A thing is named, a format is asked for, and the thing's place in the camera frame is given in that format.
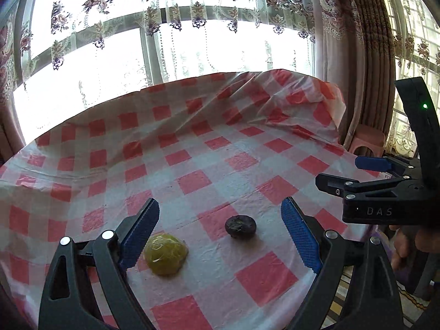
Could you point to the sheer floral curtain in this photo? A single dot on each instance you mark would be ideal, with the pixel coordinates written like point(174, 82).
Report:
point(172, 24)
point(412, 48)

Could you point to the dark purple wrinkled fruit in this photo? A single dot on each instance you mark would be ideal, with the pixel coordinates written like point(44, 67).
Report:
point(240, 226)

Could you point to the pink plastic stool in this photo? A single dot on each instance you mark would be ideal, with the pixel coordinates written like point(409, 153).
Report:
point(369, 141)

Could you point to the person's right hand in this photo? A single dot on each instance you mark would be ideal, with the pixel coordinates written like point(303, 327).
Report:
point(404, 245)

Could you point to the grey window frame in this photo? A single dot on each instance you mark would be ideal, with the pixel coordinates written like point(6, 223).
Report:
point(113, 27)

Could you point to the red white checkered tablecloth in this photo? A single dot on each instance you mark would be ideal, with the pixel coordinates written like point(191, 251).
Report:
point(172, 165)

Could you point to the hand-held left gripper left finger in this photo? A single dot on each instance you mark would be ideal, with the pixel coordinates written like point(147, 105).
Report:
point(139, 233)

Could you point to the yellow plastic-wrapped fruit half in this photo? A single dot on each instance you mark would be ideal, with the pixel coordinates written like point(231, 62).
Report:
point(166, 254)

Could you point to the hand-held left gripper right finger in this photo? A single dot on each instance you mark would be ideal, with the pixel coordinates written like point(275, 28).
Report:
point(300, 237)

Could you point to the pink floral patterned drape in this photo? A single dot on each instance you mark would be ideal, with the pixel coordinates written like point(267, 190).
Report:
point(347, 58)

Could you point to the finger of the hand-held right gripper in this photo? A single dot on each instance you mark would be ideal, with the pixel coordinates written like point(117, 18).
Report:
point(337, 184)
point(373, 163)

